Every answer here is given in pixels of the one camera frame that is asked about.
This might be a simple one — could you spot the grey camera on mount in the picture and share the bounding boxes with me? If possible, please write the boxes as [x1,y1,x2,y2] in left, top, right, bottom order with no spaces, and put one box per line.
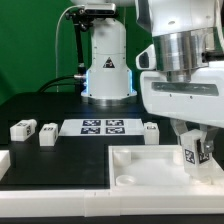
[84,3,116,16]

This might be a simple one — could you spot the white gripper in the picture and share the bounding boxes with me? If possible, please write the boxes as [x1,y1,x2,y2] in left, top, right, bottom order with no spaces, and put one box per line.
[140,64,224,154]

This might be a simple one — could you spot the white left fence piece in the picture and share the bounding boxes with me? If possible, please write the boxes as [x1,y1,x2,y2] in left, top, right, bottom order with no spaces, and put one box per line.
[0,150,11,180]

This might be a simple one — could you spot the black cables at base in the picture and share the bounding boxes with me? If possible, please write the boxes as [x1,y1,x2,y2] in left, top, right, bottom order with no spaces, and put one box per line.
[36,75,84,93]

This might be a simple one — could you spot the white square table top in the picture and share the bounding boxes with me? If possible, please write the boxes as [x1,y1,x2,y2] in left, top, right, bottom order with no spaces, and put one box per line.
[108,145,224,192]

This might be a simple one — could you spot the grey cable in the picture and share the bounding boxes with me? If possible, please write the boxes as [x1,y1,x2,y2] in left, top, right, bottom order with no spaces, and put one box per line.
[54,4,79,93]

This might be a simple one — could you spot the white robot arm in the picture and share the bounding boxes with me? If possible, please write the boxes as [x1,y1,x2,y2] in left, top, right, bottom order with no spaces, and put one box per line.
[70,0,224,151]

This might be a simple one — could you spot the white front fence wall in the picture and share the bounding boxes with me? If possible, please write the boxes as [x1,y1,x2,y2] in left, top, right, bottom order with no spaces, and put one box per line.
[0,187,224,218]

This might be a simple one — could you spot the white sheet with markers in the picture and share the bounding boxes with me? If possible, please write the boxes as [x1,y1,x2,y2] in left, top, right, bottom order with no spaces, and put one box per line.
[59,119,144,136]

